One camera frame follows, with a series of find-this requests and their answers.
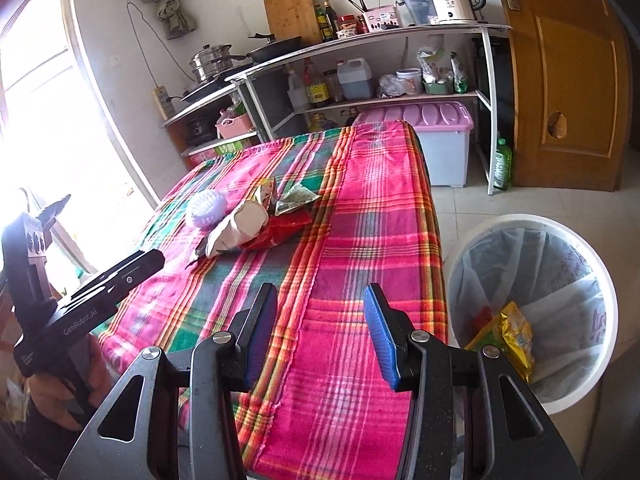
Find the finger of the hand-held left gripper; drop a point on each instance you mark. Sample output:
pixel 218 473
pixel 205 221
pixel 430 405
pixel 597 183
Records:
pixel 105 295
pixel 130 267

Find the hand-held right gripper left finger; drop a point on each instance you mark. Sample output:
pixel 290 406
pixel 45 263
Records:
pixel 260 340

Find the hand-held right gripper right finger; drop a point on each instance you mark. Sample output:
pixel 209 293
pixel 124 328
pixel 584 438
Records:
pixel 382 340

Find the red plastic bag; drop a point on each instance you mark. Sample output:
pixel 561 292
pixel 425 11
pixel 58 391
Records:
pixel 482 322

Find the beige paper bag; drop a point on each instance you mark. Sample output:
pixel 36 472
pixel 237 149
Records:
pixel 235 232

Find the red snack wrapper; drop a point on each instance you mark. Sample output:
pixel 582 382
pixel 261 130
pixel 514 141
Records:
pixel 285 227

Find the yellow snack bag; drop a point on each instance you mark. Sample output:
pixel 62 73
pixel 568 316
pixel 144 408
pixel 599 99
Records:
pixel 515 335

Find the gold candy wrapper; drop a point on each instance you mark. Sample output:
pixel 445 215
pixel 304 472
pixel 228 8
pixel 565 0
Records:
pixel 265 195

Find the green snack wrapper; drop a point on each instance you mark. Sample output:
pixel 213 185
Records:
pixel 297 197

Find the clear plastic bin liner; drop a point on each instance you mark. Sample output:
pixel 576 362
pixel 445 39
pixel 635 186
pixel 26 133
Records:
pixel 550 270

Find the white plastic bin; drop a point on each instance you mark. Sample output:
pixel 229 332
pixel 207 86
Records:
pixel 607 320

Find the person's left hand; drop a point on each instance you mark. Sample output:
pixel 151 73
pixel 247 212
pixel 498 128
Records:
pixel 97 367

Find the pink green plaid blanket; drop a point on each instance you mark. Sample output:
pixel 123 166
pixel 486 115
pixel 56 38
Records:
pixel 350 240

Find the pink cardboard carton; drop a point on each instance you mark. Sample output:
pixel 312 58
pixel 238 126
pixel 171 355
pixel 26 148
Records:
pixel 220 150

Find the black cooking pot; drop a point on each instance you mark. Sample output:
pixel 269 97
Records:
pixel 198 130

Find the white power strip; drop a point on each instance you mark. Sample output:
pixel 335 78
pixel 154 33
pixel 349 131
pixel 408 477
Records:
pixel 162 102

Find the pink woven basket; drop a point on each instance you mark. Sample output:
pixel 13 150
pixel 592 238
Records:
pixel 235 127

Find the low white shelf unit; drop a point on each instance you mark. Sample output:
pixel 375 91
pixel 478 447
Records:
pixel 200 105

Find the black induction cooker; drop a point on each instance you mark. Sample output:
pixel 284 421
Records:
pixel 207 91

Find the pink lidded storage box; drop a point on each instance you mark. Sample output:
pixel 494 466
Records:
pixel 440 155

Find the green plastic bottle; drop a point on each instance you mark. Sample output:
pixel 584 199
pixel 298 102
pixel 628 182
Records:
pixel 502 165

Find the steel steamer pot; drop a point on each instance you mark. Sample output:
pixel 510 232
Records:
pixel 210 65

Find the clear plastic bottle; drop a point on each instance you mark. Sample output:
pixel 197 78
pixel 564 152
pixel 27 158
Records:
pixel 296 92

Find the crumpled clear plastic bag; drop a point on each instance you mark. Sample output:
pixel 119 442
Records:
pixel 389 87

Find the yellow label oil bottle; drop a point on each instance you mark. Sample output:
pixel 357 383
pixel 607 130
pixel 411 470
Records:
pixel 316 92

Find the hanging olive cloth bag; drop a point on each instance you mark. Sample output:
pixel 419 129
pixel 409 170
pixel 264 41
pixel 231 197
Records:
pixel 175 15

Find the dark glass jar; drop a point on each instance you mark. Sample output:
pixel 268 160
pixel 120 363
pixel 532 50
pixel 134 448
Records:
pixel 334 87

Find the white plastic tub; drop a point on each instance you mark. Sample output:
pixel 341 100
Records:
pixel 407 82

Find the green plastic bowl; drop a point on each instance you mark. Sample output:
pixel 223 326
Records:
pixel 439 87

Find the plastic jug with dark liquid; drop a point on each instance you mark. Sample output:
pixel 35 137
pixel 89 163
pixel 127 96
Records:
pixel 355 82

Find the black frying pan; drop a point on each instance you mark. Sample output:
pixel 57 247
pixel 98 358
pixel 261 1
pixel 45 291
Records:
pixel 275 49

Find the green white packet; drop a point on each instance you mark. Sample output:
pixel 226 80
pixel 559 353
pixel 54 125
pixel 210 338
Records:
pixel 460 75

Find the white snack packet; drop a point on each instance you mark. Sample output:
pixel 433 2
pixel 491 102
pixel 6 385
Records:
pixel 431 62

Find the wooden cutting board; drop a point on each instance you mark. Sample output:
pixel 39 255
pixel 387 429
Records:
pixel 292 15

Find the tall white shelf unit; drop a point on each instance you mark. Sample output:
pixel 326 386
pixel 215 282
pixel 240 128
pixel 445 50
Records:
pixel 380 37

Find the yellow-green glass bottle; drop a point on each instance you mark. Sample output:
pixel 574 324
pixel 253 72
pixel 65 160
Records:
pixel 320 25

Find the brown wooden door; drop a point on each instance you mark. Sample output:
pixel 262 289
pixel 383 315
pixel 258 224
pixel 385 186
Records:
pixel 565 85

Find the dark oil bottle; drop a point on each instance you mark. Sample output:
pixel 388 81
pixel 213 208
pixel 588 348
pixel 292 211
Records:
pixel 331 22

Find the red sauce jar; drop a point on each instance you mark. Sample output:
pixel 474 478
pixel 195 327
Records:
pixel 347 25

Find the pink utensil basket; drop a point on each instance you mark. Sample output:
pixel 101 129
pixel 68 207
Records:
pixel 377 20

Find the clear plastic lidded container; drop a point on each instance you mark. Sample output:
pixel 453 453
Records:
pixel 417 10

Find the white window frame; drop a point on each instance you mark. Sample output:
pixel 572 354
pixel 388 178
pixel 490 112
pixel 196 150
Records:
pixel 100 100

